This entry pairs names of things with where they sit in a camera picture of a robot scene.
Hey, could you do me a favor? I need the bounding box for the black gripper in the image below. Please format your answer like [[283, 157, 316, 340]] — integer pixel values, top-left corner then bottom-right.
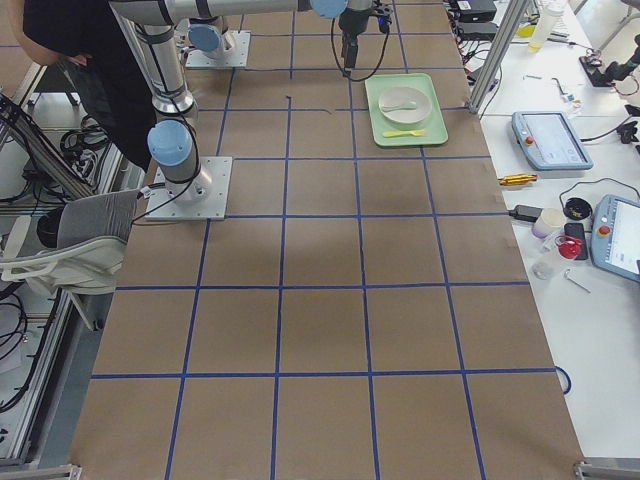
[[338, 9, 370, 70]]

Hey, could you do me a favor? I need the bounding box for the white round plate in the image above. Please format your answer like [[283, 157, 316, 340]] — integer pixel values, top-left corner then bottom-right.
[[378, 86, 433, 125]]

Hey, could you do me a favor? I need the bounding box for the yellow plastic fork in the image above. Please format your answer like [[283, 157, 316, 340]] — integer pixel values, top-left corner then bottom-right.
[[382, 129, 426, 138]]

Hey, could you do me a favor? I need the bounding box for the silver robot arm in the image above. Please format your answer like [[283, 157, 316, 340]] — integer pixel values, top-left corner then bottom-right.
[[109, 0, 389, 79], [134, 24, 212, 202]]

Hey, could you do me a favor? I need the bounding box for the grey-green plastic spoon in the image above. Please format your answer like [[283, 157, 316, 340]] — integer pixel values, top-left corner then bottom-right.
[[380, 100, 418, 112]]

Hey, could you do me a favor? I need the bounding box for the mint green tray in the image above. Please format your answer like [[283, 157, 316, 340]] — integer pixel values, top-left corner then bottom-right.
[[365, 73, 448, 147]]

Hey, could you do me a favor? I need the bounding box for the gold metal cylinder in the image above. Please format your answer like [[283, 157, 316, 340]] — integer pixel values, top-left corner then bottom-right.
[[498, 173, 538, 187]]

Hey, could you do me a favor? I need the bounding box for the blue teach pendant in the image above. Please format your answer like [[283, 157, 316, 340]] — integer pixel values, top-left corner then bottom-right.
[[511, 111, 593, 171], [590, 194, 639, 283]]

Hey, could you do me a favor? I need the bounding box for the black power adapter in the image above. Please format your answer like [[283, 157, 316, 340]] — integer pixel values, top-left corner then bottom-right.
[[508, 204, 543, 223]]

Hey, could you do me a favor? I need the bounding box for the white paper cup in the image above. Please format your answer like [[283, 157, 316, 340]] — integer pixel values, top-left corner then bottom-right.
[[531, 208, 566, 239]]

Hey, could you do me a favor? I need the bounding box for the person in black clothes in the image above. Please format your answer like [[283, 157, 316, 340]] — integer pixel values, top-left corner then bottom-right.
[[7, 1, 156, 171]]

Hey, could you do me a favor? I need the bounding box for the red round object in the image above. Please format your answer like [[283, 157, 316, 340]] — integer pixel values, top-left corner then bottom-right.
[[554, 235, 584, 260]]

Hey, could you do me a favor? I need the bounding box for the grey white chair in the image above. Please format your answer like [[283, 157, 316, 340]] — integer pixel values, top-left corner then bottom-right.
[[1, 189, 138, 330]]

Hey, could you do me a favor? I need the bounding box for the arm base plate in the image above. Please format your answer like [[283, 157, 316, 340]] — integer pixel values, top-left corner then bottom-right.
[[185, 30, 251, 70], [145, 156, 233, 221]]

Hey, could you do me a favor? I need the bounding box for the aluminium frame post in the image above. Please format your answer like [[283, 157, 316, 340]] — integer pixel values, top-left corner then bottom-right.
[[467, 0, 528, 114]]

